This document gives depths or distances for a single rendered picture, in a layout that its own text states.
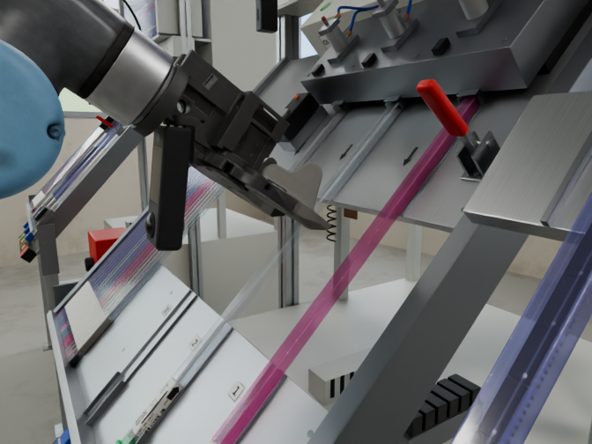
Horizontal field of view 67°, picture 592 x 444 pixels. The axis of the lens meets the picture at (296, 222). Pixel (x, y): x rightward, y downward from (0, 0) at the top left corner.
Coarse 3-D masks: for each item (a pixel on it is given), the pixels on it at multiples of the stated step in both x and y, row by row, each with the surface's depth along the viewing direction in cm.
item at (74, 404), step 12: (48, 312) 81; (48, 324) 77; (60, 336) 72; (60, 348) 67; (60, 360) 64; (60, 372) 61; (72, 372) 62; (60, 384) 59; (72, 384) 59; (72, 396) 55; (72, 408) 53; (84, 408) 55; (72, 420) 51; (84, 420) 52; (72, 432) 49; (84, 432) 49
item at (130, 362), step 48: (144, 288) 68; (144, 336) 58; (192, 336) 51; (240, 336) 46; (96, 384) 58; (144, 384) 51; (192, 384) 45; (240, 384) 41; (288, 384) 37; (96, 432) 50; (144, 432) 44; (192, 432) 41; (288, 432) 34
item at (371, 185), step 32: (288, 64) 97; (288, 96) 84; (448, 96) 51; (512, 96) 44; (320, 128) 66; (352, 128) 60; (416, 128) 51; (480, 128) 44; (512, 128) 41; (288, 160) 66; (320, 160) 60; (384, 160) 50; (416, 160) 47; (448, 160) 43; (352, 192) 50; (384, 192) 46; (416, 192) 43; (448, 192) 40; (416, 224) 42; (448, 224) 38
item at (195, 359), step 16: (384, 112) 55; (384, 128) 54; (368, 144) 53; (352, 160) 52; (336, 176) 52; (320, 192) 52; (336, 192) 52; (320, 208) 51; (288, 240) 50; (272, 256) 49; (256, 272) 49; (272, 272) 49; (256, 288) 48; (240, 304) 48; (224, 320) 47; (208, 336) 47; (192, 352) 47; (208, 352) 47; (192, 368) 46; (128, 432) 45
